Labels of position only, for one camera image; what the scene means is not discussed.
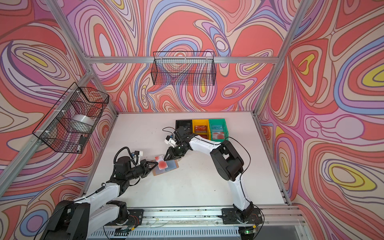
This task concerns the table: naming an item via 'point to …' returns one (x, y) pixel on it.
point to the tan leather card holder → (172, 164)
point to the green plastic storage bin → (218, 129)
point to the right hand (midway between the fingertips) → (168, 161)
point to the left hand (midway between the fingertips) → (159, 163)
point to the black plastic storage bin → (187, 124)
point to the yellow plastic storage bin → (201, 127)
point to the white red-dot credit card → (161, 163)
